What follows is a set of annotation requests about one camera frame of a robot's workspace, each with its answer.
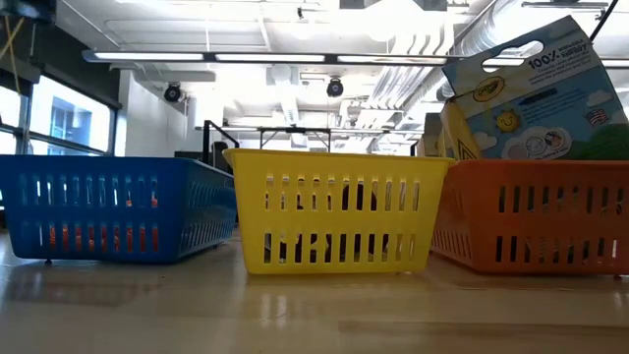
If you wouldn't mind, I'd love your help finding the yellow green crayon box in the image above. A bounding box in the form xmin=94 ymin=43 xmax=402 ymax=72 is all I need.
xmin=416 ymin=112 xmax=444 ymax=160
xmin=437 ymin=14 xmax=629 ymax=162

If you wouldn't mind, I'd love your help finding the large office window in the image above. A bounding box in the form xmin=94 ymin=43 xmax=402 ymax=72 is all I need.
xmin=0 ymin=73 xmax=117 ymax=156

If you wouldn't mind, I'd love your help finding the yellow plastic basket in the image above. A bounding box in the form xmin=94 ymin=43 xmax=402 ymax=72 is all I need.
xmin=221 ymin=147 xmax=457 ymax=276

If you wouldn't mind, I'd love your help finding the black ceiling spotlight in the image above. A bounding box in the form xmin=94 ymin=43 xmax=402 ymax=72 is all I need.
xmin=162 ymin=81 xmax=185 ymax=104
xmin=325 ymin=76 xmax=346 ymax=99

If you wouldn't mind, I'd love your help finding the person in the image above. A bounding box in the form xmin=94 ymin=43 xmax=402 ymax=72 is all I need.
xmin=210 ymin=141 xmax=231 ymax=174

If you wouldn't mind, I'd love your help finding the long ceiling light strip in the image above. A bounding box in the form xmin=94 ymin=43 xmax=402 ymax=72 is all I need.
xmin=82 ymin=48 xmax=629 ymax=71

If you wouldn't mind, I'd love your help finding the blue plastic basket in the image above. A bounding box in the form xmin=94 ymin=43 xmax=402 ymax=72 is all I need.
xmin=0 ymin=153 xmax=239 ymax=266

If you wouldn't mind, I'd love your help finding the orange plastic basket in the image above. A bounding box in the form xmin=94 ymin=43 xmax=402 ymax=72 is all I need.
xmin=429 ymin=157 xmax=629 ymax=277

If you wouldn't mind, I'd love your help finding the black metal background frame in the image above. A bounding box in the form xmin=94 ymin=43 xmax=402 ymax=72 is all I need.
xmin=257 ymin=126 xmax=333 ymax=154

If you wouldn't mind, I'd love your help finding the silver spiral ventilation duct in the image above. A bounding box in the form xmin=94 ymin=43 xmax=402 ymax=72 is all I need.
xmin=434 ymin=0 xmax=528 ymax=102

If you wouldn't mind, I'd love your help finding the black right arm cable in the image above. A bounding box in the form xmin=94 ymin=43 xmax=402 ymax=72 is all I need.
xmin=588 ymin=0 xmax=622 ymax=45

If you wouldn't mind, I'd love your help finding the yellow cable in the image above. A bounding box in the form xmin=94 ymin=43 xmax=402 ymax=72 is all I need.
xmin=0 ymin=14 xmax=27 ymax=95

